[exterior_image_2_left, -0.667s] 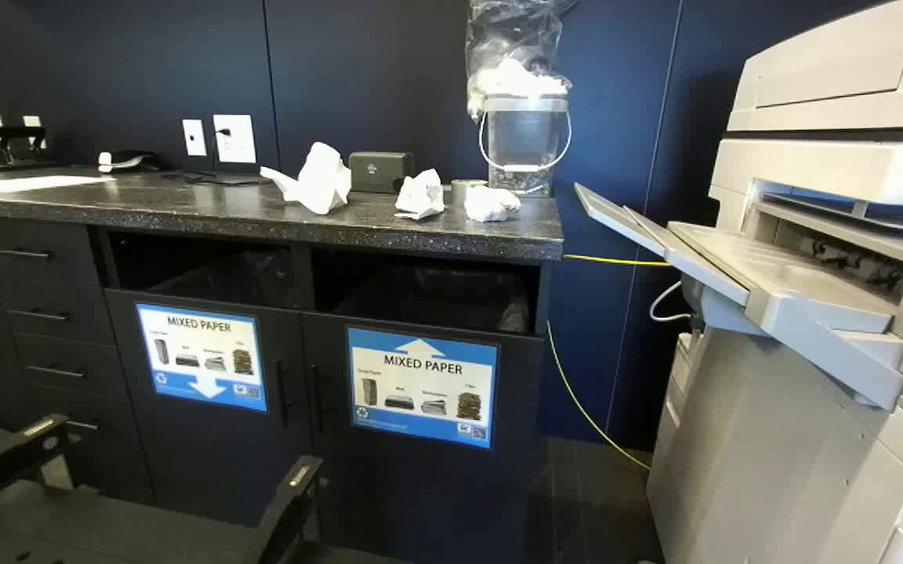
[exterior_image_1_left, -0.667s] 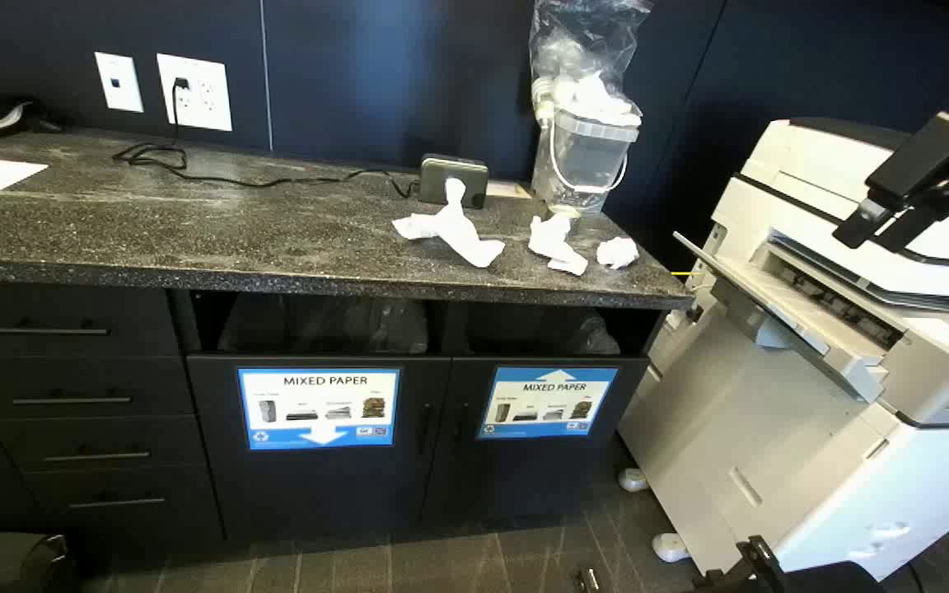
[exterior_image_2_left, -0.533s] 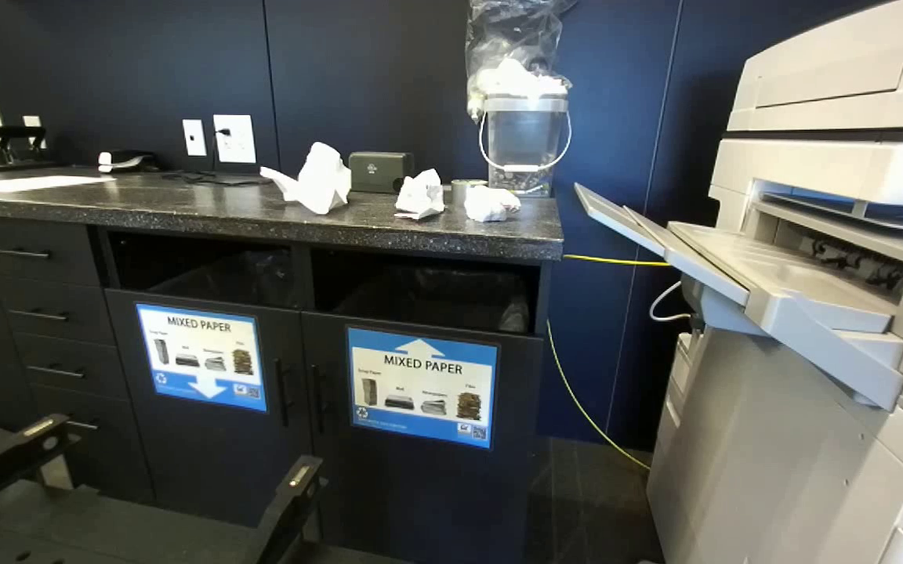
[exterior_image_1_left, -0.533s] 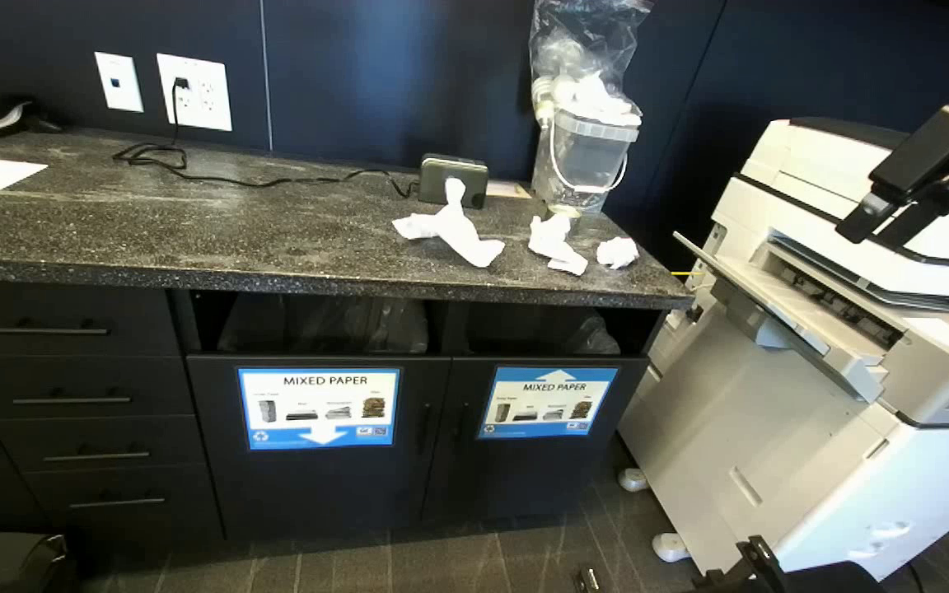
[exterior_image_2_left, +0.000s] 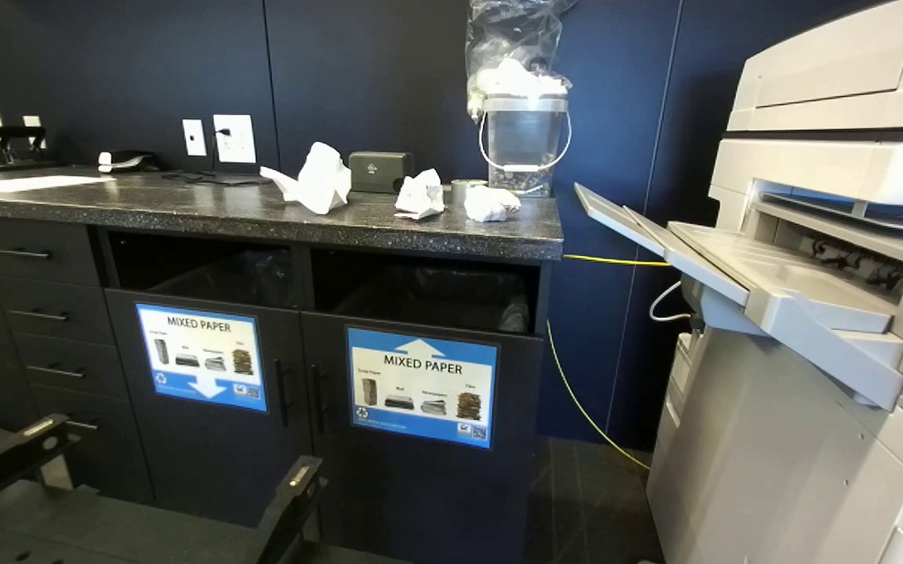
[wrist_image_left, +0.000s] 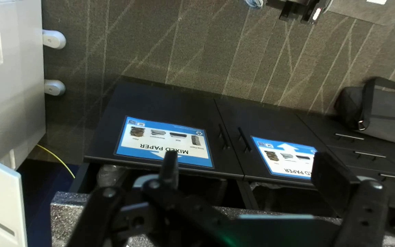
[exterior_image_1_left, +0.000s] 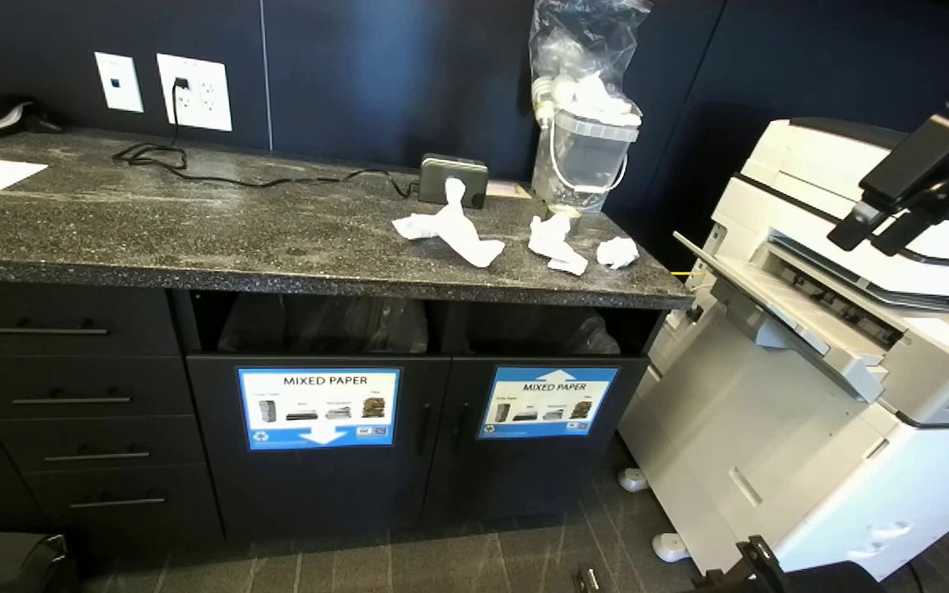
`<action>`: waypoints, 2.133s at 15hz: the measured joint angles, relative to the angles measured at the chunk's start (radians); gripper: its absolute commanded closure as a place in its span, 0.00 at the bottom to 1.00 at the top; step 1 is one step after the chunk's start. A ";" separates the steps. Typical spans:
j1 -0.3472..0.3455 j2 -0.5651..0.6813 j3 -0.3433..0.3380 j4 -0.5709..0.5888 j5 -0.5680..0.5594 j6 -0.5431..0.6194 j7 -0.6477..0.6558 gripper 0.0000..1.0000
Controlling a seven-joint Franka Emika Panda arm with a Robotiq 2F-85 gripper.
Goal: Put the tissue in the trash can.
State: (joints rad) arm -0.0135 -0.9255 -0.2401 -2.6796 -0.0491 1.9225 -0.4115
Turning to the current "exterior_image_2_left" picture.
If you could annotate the large white wall outlet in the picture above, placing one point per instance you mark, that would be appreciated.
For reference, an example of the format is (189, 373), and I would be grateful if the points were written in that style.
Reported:
(233, 140)

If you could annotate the mixed paper label down arrow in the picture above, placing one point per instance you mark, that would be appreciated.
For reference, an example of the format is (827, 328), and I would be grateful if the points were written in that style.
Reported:
(203, 356)

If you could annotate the small black box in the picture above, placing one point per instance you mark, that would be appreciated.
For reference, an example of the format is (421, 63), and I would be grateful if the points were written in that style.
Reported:
(377, 173)

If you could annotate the black cart frame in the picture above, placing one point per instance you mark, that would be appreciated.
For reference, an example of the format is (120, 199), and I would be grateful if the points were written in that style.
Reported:
(107, 528)

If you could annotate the printed white tissue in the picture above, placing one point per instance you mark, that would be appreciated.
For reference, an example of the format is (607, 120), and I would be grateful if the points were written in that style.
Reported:
(421, 196)

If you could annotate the dark counter cabinet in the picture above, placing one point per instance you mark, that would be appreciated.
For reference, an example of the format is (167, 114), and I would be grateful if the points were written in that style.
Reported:
(211, 460)

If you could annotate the clear plastic bag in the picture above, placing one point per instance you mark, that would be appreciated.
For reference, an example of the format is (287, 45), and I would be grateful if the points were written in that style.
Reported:
(516, 42)

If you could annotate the large crumpled white tissue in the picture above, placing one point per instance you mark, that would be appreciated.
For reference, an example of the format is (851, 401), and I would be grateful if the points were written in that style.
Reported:
(320, 177)

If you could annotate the large white office printer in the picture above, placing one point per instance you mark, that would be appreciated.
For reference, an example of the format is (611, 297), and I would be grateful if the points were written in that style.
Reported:
(784, 449)

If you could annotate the small white wall plate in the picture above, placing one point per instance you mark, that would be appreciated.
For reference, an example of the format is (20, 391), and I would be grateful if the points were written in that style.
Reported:
(192, 135)

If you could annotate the small crumpled white tissue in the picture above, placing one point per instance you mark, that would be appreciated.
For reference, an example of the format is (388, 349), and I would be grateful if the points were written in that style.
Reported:
(490, 205)

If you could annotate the clear plastic bucket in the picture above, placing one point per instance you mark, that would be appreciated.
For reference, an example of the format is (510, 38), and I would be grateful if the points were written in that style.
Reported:
(525, 143)

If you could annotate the mixed paper label up arrow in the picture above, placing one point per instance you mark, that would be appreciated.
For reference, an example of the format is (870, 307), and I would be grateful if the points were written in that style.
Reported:
(421, 388)

